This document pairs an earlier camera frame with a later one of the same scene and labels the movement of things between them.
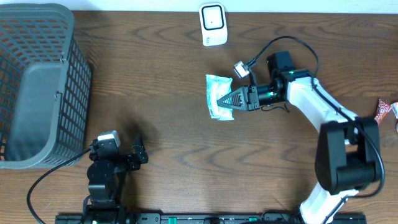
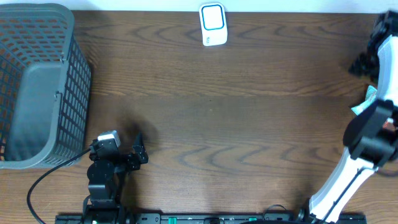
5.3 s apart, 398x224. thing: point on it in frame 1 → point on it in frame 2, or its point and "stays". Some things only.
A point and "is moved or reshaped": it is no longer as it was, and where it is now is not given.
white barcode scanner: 213,24 stays
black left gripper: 134,164 stays
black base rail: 209,218 stays
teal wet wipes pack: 216,88 → 370,99
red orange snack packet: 382,109 is moved or reshaped
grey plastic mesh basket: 45,88 stays
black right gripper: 248,98 → 362,61
